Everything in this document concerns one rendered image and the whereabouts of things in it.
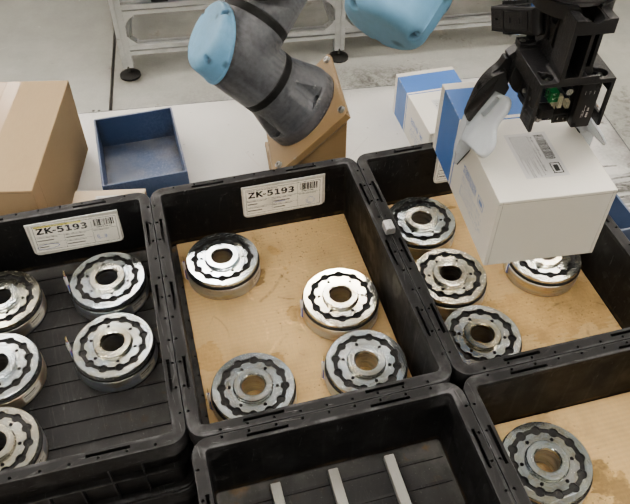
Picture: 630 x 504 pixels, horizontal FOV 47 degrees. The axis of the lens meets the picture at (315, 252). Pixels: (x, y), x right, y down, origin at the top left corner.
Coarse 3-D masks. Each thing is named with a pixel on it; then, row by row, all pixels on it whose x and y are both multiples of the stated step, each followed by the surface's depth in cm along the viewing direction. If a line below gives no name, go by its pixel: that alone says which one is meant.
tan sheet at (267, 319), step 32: (288, 224) 111; (320, 224) 111; (288, 256) 107; (320, 256) 107; (352, 256) 107; (192, 288) 102; (256, 288) 102; (288, 288) 102; (192, 320) 98; (224, 320) 98; (256, 320) 98; (288, 320) 98; (384, 320) 98; (224, 352) 95; (288, 352) 95; (320, 352) 95; (320, 384) 92
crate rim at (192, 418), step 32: (352, 160) 106; (160, 192) 101; (192, 192) 102; (160, 224) 99; (160, 256) 93; (416, 320) 86; (192, 384) 80; (384, 384) 80; (416, 384) 80; (192, 416) 77; (256, 416) 77; (288, 416) 77
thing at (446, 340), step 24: (432, 144) 108; (360, 168) 105; (384, 216) 98; (624, 240) 95; (408, 264) 92; (432, 312) 87; (600, 336) 84; (624, 336) 84; (456, 360) 82; (504, 360) 83; (528, 360) 82
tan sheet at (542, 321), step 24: (456, 216) 112; (456, 240) 109; (504, 288) 102; (576, 288) 102; (504, 312) 99; (528, 312) 99; (552, 312) 99; (576, 312) 99; (600, 312) 99; (528, 336) 97; (552, 336) 97; (576, 336) 97
